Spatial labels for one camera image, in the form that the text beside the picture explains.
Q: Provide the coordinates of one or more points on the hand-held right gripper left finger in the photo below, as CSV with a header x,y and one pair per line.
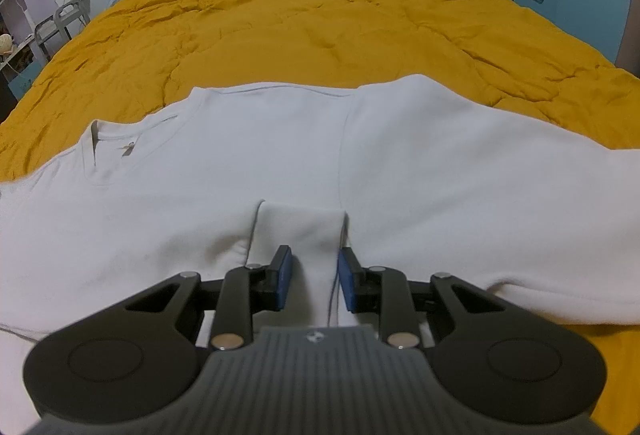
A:
x,y
284,276

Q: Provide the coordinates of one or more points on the mustard yellow blanket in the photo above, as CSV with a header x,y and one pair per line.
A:
x,y
325,15

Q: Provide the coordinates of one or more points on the cluttered desk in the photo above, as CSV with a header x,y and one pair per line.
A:
x,y
17,60

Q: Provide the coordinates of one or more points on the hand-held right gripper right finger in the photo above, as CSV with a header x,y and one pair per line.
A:
x,y
347,282

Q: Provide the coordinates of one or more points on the grey metal chair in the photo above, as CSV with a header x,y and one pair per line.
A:
x,y
62,20

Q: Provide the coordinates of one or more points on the white printed sweatshirt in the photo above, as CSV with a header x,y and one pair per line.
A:
x,y
425,165

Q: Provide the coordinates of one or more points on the cream round plush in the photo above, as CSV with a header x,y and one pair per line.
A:
x,y
5,43

